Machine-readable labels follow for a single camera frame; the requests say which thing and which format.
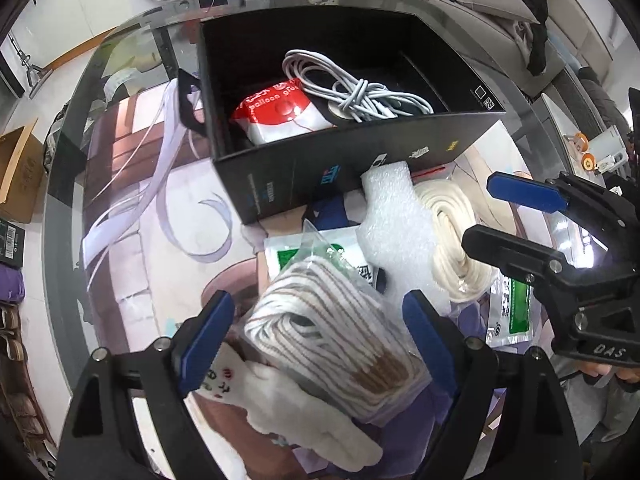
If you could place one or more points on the green medicine packet small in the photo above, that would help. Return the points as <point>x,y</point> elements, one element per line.
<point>339,246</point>

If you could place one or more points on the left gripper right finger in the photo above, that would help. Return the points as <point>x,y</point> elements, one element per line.
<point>535,439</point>

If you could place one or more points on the purple rolled mat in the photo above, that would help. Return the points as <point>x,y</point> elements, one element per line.
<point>12,288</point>

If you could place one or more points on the black garment on sofa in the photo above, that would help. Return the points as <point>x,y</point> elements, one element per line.
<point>526,23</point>

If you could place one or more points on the grey sofa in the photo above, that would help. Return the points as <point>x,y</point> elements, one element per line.
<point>549,47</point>

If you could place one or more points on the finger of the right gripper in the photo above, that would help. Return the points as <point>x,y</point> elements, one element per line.
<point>525,192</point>
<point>525,261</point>

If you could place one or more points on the anime print table mat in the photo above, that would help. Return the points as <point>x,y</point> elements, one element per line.
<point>187,242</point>

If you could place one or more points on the striped socks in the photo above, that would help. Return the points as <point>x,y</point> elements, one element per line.
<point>336,335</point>

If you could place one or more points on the white plush toy blue hat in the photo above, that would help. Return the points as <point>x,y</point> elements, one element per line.
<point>275,404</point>

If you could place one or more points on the dark green box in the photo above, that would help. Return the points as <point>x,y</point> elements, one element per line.
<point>12,241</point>

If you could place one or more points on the white foam sheet roll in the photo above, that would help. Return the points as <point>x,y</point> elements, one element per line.
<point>397,235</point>

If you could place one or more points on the white cabinet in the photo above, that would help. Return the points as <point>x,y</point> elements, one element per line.
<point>47,29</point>

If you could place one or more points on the black cardboard box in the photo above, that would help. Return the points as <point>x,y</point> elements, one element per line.
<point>393,89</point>

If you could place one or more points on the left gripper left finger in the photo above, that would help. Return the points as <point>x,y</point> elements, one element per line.
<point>101,438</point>

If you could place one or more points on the red white balloon packet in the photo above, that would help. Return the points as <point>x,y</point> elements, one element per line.
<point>279,112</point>

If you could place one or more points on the wooden shoe rack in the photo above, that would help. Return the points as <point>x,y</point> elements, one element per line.
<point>18,399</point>

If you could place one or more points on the brown cardboard box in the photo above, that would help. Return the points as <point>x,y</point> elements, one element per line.
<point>21,165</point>

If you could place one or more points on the green medicine packet large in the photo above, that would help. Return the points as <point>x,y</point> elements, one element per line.
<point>509,315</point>

